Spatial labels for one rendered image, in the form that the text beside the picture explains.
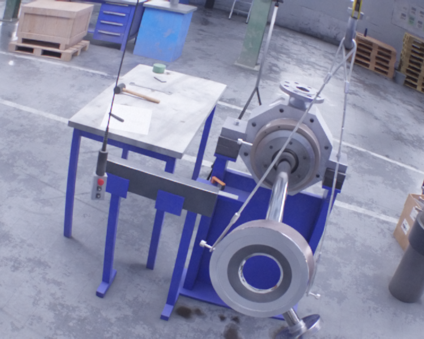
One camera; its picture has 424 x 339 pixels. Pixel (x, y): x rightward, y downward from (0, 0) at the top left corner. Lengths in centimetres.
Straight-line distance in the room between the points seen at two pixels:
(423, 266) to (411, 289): 23
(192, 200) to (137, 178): 30
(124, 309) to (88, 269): 43
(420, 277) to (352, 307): 62
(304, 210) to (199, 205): 69
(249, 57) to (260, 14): 79
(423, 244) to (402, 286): 43
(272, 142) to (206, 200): 43
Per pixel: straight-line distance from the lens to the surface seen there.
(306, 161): 296
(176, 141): 341
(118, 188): 307
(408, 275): 415
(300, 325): 208
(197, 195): 297
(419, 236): 399
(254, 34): 887
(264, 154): 296
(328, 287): 408
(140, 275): 368
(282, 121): 298
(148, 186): 302
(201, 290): 365
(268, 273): 362
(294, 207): 338
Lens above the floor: 220
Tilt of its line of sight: 24 degrees down
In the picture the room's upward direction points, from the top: 14 degrees clockwise
